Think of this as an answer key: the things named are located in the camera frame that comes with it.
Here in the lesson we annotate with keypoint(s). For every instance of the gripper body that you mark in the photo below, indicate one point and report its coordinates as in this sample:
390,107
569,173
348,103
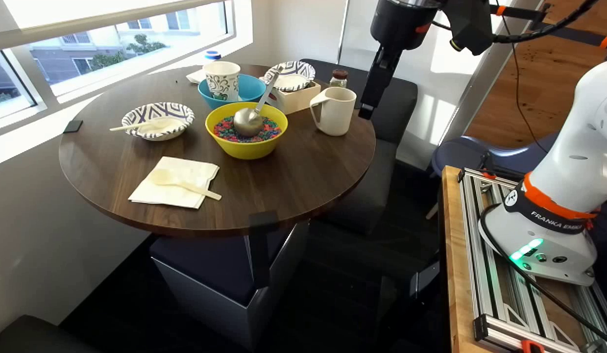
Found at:
401,24

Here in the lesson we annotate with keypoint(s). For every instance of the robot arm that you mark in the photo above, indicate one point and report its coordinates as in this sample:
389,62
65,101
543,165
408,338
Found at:
577,147

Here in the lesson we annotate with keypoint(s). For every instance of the patterned paper bowl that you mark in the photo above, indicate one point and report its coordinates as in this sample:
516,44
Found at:
158,112
303,71

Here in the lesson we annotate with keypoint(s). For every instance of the blue bowl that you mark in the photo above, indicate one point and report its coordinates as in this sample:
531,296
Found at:
252,88

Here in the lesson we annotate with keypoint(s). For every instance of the patterned paper cup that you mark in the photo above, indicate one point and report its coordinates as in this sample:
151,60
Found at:
222,81

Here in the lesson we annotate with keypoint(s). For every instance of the yellow bowl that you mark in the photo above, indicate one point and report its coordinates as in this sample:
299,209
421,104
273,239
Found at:
247,149

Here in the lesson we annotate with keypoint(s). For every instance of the brown-lidded spice jar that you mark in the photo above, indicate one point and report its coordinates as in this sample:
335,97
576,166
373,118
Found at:
338,78

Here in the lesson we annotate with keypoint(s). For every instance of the black bench seat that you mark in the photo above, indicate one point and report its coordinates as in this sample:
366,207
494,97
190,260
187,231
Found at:
386,122

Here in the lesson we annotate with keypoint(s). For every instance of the white mug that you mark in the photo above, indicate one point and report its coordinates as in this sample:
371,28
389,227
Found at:
337,115

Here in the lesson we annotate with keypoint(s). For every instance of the light wooden box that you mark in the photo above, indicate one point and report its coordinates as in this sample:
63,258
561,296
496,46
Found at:
298,100

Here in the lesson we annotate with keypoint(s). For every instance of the blue chair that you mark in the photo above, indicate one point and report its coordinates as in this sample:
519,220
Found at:
479,152

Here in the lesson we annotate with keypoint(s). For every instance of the silver ladle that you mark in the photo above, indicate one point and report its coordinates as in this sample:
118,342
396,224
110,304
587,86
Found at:
248,123

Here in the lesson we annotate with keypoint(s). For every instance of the colourful cereal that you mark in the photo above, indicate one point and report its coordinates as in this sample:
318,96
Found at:
225,131

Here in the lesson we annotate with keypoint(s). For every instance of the small white napkin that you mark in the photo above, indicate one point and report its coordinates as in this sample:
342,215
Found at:
195,76

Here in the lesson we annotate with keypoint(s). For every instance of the white plastic spoon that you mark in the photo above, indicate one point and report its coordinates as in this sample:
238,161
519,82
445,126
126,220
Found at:
166,178

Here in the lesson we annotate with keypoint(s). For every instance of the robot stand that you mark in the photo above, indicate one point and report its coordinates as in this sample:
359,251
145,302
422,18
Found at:
484,294

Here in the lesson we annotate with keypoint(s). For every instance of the wooden spoon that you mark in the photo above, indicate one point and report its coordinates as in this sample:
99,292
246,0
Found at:
136,125

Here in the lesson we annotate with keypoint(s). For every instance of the window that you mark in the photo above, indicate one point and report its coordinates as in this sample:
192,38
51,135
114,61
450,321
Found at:
112,54

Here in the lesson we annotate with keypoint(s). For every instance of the orange clamp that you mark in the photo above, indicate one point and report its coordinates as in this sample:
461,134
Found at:
532,346

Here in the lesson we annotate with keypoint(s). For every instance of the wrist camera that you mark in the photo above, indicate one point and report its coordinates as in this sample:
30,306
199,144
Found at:
472,27

